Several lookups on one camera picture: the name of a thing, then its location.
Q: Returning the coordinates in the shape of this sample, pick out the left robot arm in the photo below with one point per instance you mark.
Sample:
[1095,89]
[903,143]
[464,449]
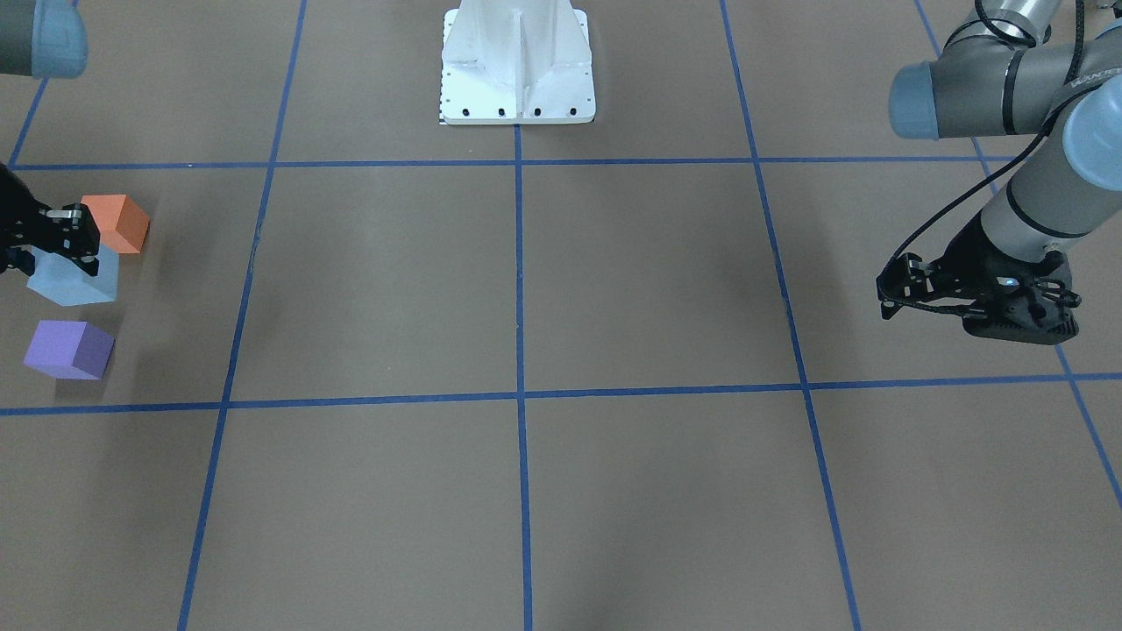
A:
[997,75]

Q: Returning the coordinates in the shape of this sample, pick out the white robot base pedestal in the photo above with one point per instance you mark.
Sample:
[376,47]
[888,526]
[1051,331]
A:
[516,63]

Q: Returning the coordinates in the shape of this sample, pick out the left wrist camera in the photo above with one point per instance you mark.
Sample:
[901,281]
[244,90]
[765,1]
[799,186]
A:
[1026,319]

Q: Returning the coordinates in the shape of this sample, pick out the orange foam block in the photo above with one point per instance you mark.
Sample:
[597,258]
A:
[123,225]

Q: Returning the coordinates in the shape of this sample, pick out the light blue foam block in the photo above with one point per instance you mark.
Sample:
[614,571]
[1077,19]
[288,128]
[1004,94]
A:
[62,282]

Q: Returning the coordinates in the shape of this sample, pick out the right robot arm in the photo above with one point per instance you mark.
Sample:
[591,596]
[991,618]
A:
[43,39]

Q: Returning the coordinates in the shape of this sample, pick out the purple foam block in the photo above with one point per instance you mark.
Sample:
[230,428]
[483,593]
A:
[69,350]

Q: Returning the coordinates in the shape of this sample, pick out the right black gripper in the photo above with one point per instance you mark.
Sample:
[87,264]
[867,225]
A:
[19,219]

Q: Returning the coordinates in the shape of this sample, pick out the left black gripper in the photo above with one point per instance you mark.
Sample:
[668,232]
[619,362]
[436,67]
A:
[971,257]

